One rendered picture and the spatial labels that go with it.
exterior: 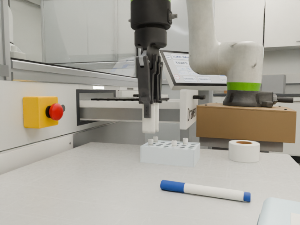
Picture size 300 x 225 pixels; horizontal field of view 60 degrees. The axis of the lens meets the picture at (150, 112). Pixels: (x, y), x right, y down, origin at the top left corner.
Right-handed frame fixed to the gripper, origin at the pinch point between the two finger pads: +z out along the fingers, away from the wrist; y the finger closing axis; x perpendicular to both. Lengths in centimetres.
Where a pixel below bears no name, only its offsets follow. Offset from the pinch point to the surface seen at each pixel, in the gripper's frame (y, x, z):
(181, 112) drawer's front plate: 11.5, -5.1, -0.5
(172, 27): 193, 42, -68
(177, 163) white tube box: -3.2, -7.1, 9.4
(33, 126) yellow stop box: -11.7, 23.8, 1.5
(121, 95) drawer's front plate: 42, 27, -5
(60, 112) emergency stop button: -7.9, 19.4, -1.3
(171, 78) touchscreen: 97, 19, -14
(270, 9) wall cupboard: 349, -59, -121
